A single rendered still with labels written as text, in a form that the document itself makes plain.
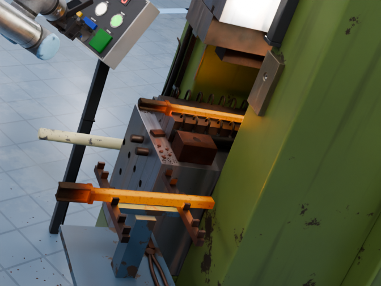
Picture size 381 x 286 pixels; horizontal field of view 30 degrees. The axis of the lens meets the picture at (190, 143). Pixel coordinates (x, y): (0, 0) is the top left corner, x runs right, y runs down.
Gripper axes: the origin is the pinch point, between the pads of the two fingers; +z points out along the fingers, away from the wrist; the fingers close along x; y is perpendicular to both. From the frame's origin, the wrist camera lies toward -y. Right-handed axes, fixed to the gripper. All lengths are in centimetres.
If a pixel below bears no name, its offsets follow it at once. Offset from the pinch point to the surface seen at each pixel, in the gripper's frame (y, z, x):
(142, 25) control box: -13.3, 10.5, 7.0
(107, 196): 31, -37, 78
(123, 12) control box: -12.7, 5.8, 0.0
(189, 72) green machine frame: -10.5, 21.0, 29.7
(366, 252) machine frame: 0, 36, 117
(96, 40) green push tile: 1.6, 5.1, -1.3
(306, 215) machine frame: 3, 12, 104
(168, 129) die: 10, 3, 51
